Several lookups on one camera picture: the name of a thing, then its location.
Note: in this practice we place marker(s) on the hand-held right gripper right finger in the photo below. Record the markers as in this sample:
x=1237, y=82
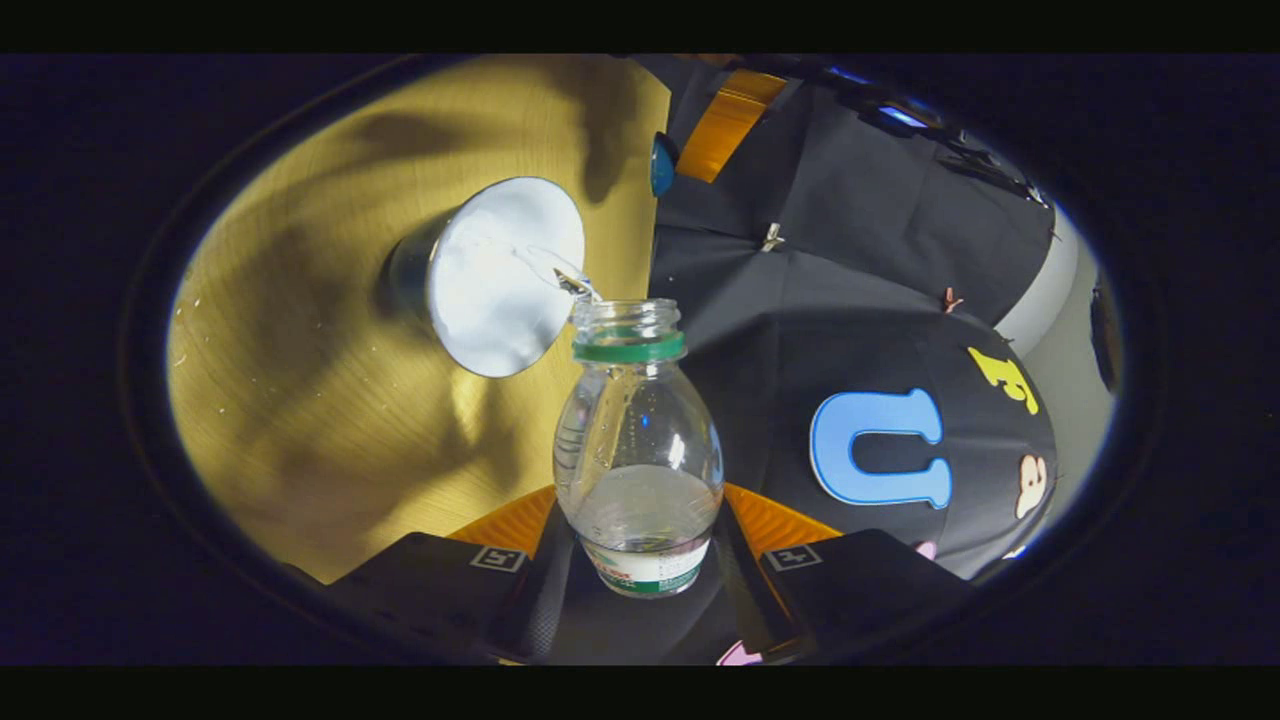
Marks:
x=850, y=580

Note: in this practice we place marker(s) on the clear plastic water bottle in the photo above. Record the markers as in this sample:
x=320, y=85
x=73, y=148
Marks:
x=640, y=450

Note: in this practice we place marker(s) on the white cloth clip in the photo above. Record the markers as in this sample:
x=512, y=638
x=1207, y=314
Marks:
x=772, y=237

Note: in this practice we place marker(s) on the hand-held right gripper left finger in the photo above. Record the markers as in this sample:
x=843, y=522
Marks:
x=540, y=600

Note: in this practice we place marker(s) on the black backdrop cloth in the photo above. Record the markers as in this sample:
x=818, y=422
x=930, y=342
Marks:
x=850, y=250

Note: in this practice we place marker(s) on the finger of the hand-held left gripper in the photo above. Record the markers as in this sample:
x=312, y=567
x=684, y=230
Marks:
x=725, y=125

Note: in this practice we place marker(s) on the orange cloth clip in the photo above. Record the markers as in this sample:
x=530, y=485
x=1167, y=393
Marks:
x=951, y=299

